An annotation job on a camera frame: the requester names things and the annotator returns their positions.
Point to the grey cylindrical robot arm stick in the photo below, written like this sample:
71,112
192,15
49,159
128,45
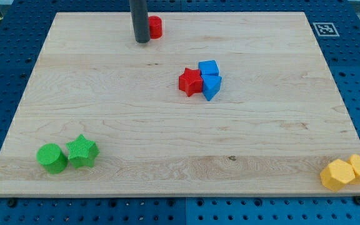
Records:
140,22

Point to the light wooden board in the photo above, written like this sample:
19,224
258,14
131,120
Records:
276,123

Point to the red star block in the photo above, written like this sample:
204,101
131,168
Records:
190,81

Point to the blue triangle block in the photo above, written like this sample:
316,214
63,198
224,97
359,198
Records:
211,86

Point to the blue cube block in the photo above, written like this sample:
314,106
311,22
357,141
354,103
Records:
209,68

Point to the red cylinder block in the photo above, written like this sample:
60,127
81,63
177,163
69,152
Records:
155,27

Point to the green star block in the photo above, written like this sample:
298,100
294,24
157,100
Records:
82,152

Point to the green cylinder block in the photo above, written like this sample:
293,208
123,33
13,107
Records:
51,158

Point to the yellow hexagon block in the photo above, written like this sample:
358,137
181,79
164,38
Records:
336,175

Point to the white fiducial marker tag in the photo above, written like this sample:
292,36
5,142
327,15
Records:
325,29

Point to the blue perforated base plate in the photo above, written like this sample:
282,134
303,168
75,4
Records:
22,33

